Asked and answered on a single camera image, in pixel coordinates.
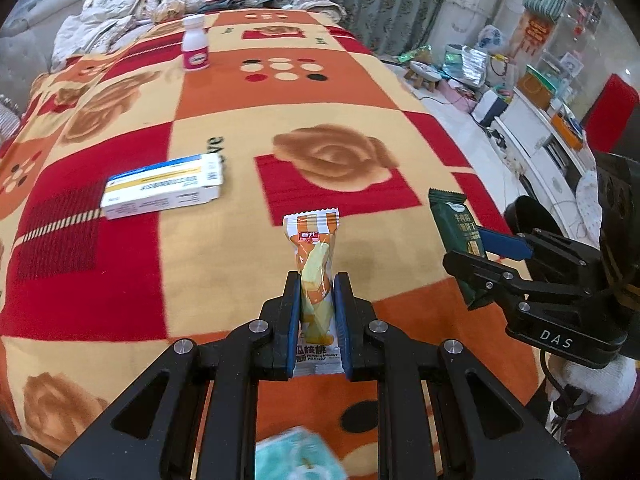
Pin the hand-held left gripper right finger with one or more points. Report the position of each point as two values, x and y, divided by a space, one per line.
344 330

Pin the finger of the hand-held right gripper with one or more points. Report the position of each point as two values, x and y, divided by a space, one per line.
500 242
500 282

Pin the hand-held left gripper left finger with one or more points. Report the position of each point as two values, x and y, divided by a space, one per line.
291 330

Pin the black trash bin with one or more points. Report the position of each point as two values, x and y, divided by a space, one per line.
525 215

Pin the dark green snack packet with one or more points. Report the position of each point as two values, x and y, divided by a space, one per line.
452 230

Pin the orange snack packet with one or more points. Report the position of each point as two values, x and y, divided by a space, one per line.
312 260

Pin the white TV cabinet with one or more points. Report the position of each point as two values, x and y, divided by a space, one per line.
540 145

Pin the teal tissue pack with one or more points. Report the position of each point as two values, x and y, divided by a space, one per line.
300 455

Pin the orange box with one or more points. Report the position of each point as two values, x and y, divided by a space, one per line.
567 132

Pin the white and navy shopping bag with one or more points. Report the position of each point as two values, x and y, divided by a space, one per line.
492 110

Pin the red orange printed blanket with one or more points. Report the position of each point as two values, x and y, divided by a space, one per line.
150 285

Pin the pink basin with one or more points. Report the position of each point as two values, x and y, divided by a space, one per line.
462 97

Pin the brown paper gift bag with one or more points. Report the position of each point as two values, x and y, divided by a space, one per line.
532 87

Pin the red cloth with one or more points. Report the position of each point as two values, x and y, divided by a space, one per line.
612 105

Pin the silver insulated bag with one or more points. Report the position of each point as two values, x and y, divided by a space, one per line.
470 62

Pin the small wooden stool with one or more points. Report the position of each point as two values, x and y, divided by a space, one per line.
425 71

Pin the white blue medicine box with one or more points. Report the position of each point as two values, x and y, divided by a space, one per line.
165 185

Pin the blue and white plastic bag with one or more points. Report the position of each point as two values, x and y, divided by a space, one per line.
492 40

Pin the colourful plastic bag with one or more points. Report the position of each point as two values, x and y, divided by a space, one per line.
415 53

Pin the white standing air conditioner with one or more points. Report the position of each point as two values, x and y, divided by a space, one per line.
465 5

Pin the green striped hanging bag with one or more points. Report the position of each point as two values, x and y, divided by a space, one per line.
547 2

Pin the green patterned curtain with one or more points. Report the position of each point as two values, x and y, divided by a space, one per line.
390 0

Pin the white bottle pink label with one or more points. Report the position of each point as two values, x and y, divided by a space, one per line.
195 45

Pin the striped lace pillow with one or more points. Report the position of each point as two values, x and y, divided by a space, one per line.
7 115

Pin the red wall decoration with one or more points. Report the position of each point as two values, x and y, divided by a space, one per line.
537 35

